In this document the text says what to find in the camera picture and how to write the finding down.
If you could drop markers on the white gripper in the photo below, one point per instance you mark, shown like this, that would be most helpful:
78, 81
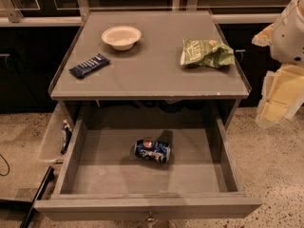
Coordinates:
289, 35

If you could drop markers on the blue pepsi can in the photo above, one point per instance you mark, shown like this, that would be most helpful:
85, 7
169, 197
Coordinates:
152, 151

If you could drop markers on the grey cabinet counter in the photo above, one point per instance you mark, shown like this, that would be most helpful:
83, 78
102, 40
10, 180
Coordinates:
152, 68

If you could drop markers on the open grey top drawer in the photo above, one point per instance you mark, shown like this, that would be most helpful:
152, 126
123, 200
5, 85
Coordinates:
101, 178

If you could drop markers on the green chip bag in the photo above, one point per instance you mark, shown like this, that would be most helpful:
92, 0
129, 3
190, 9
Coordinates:
206, 53

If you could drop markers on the white paper bowl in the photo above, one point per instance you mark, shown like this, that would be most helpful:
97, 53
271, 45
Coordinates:
121, 37

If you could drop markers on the blue snack bar wrapper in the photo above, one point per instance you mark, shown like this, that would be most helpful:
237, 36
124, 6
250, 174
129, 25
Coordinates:
89, 66

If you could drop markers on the black bar on floor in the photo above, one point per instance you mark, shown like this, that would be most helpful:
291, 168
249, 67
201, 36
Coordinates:
49, 176

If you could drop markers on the metal railing frame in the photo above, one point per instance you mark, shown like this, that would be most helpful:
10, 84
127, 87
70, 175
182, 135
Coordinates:
65, 13

